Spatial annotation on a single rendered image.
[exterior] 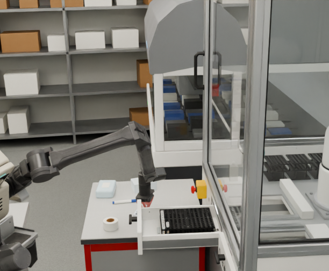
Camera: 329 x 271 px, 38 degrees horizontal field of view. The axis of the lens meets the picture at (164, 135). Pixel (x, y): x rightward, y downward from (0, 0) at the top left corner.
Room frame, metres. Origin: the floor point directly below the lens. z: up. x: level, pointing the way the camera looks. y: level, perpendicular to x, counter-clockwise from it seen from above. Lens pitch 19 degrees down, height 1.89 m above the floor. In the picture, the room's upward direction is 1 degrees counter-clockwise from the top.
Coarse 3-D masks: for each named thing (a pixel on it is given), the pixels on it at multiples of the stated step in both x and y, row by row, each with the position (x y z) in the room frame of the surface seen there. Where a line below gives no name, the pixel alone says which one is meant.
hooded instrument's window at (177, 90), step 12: (168, 84) 2.64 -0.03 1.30; (180, 84) 2.64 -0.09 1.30; (192, 84) 2.64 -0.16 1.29; (168, 96) 2.64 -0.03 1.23; (180, 96) 2.64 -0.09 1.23; (192, 96) 2.64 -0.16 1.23; (168, 108) 2.63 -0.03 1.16; (180, 108) 2.64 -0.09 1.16; (192, 108) 2.64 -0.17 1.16; (168, 120) 2.64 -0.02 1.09; (180, 120) 2.64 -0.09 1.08; (192, 120) 2.64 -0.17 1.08; (168, 132) 2.64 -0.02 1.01; (180, 132) 2.64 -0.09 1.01; (192, 132) 2.64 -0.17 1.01
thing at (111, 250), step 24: (120, 192) 2.37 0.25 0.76; (168, 192) 2.36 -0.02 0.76; (96, 216) 2.11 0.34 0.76; (120, 216) 2.10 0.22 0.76; (96, 240) 1.90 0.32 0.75; (120, 240) 1.90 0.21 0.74; (96, 264) 1.91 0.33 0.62; (120, 264) 1.91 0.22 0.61; (144, 264) 1.92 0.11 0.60; (168, 264) 1.93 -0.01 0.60; (192, 264) 1.93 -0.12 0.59
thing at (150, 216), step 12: (144, 216) 1.92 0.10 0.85; (156, 216) 1.92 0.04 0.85; (216, 216) 1.91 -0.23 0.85; (144, 228) 1.85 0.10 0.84; (156, 228) 1.85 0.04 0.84; (216, 228) 1.84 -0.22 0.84; (144, 240) 1.68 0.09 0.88; (156, 240) 1.68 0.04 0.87; (168, 240) 1.68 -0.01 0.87; (180, 240) 1.69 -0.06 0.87; (192, 240) 1.69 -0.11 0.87; (204, 240) 1.69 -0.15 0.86; (216, 240) 1.69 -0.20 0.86
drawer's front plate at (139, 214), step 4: (140, 200) 1.94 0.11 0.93; (140, 204) 1.89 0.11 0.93; (140, 208) 1.86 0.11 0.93; (140, 212) 1.82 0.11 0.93; (140, 216) 1.79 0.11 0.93; (140, 220) 1.75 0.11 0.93; (140, 224) 1.72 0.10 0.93; (140, 228) 1.69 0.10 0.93; (140, 232) 1.66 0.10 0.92; (140, 236) 1.66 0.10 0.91; (140, 240) 1.66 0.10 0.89; (140, 244) 1.66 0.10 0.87; (140, 248) 1.66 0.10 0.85; (140, 252) 1.66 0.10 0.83
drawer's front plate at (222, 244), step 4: (220, 232) 1.64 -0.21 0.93; (220, 236) 1.62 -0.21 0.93; (224, 236) 1.62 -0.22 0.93; (220, 240) 1.60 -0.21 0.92; (224, 240) 1.58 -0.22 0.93; (220, 244) 1.60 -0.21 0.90; (224, 244) 1.56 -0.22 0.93; (220, 248) 1.60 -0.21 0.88; (224, 248) 1.53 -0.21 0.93; (228, 248) 1.53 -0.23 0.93; (224, 252) 1.52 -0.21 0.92; (228, 252) 1.50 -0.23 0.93; (228, 256) 1.48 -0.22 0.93; (224, 260) 1.52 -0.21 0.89; (228, 260) 1.45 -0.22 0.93; (232, 260) 1.45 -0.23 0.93; (224, 264) 1.51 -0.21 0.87; (228, 264) 1.43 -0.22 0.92; (232, 264) 1.43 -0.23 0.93; (228, 268) 1.43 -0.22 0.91; (232, 268) 1.40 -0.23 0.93
